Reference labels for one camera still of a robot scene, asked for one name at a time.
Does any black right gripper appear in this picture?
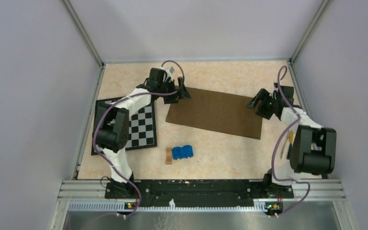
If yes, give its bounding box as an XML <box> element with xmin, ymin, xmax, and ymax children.
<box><xmin>245</xmin><ymin>89</ymin><xmax>279</xmax><ymax>120</ymax></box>

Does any small wooden block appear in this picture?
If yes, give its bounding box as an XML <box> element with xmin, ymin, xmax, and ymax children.
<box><xmin>165</xmin><ymin>147</ymin><xmax>173</xmax><ymax>165</ymax></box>

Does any aluminium frame rail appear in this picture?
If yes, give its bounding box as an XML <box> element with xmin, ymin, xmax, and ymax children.
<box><xmin>57</xmin><ymin>0</ymin><xmax>347</xmax><ymax>205</ymax></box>

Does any black white checkerboard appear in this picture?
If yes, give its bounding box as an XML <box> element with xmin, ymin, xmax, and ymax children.
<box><xmin>94</xmin><ymin>97</ymin><xmax>158</xmax><ymax>151</ymax></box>

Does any white cable duct strip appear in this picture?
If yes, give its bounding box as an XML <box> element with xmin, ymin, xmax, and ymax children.
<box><xmin>68</xmin><ymin>201</ymin><xmax>267</xmax><ymax>212</ymax></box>

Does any blue toy car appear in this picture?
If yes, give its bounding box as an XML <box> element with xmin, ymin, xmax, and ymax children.
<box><xmin>172</xmin><ymin>145</ymin><xmax>194</xmax><ymax>160</ymax></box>

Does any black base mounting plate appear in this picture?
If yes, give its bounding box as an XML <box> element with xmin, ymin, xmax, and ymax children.
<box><xmin>104</xmin><ymin>179</ymin><xmax>294</xmax><ymax>207</ymax></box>

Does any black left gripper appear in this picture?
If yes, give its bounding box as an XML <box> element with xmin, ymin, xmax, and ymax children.
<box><xmin>157</xmin><ymin>76</ymin><xmax>191</xmax><ymax>104</ymax></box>

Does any brown cloth napkin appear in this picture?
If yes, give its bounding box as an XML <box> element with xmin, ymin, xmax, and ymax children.
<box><xmin>166</xmin><ymin>88</ymin><xmax>263</xmax><ymax>139</ymax></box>

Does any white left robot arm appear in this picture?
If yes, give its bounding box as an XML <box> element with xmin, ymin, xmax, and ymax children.
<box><xmin>92</xmin><ymin>67</ymin><xmax>191</xmax><ymax>198</ymax></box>

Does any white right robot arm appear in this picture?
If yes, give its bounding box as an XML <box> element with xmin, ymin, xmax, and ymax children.
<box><xmin>246</xmin><ymin>84</ymin><xmax>337</xmax><ymax>197</ymax></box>

